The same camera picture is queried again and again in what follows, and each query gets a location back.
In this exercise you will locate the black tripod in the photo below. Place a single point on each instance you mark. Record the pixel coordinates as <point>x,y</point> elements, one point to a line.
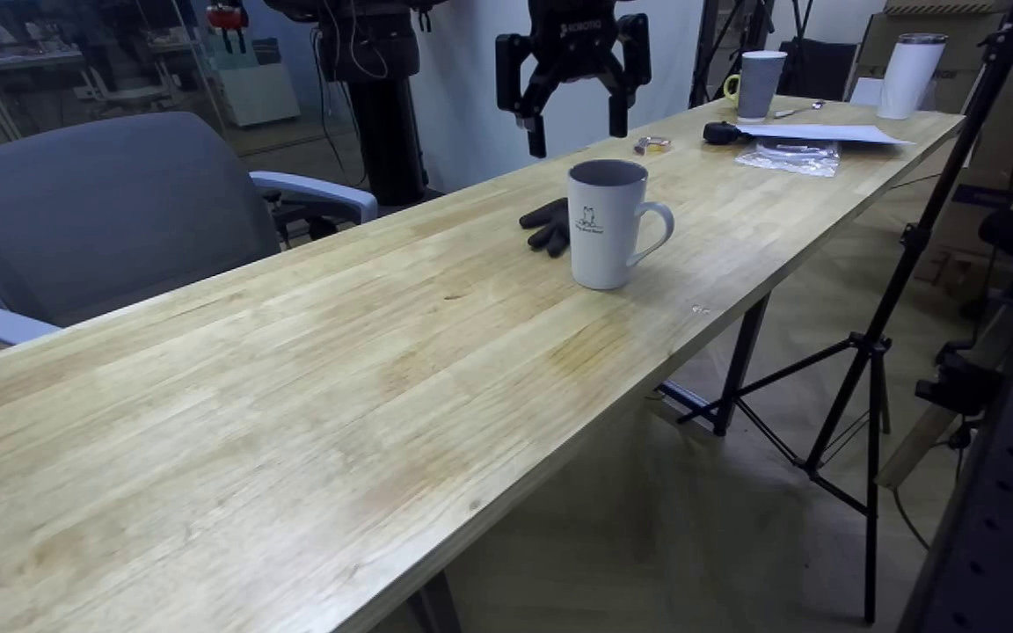
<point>871,354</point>

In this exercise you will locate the black glove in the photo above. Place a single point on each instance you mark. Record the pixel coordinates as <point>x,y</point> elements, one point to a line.
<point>541,230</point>

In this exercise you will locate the black pedestal column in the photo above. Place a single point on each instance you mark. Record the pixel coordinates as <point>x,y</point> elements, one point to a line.
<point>386,127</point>

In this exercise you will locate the black table leg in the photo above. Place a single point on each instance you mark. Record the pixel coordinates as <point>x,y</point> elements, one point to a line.
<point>741,363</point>
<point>437,603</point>

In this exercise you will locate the clear flat plastic bag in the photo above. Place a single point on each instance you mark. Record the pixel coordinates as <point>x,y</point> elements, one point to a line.
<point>792,161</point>

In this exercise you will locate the white paper sheets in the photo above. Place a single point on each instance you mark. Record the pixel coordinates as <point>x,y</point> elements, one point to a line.
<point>823,135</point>

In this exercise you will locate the grey paper cup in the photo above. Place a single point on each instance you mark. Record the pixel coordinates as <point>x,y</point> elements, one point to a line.
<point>762,83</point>

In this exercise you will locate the black optical breadboard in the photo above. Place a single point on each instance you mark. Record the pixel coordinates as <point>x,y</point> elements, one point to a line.
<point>999,530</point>

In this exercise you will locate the grey mesh office chair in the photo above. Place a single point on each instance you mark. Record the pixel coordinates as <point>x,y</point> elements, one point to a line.
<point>95,212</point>

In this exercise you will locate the white cabinet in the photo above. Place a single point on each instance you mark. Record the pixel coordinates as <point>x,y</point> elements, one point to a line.
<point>258,91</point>

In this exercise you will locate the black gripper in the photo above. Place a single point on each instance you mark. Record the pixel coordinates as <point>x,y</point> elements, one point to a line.
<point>575,38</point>

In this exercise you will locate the red object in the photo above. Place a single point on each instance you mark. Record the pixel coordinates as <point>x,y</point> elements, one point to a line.
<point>226,19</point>

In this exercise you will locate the black box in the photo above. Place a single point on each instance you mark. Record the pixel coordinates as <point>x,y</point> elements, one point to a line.
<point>820,68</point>

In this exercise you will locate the white ceramic mug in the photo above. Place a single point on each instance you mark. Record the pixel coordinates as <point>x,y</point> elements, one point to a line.
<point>599,232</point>

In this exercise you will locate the small black pouch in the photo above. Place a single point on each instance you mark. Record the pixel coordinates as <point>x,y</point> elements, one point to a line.
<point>721,131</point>

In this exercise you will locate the black clamp with wood strip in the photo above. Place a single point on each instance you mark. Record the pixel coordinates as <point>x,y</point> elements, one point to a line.
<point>956,382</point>

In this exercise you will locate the small metal trinket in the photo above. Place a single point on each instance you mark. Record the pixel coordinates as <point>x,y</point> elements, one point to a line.
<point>651,144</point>

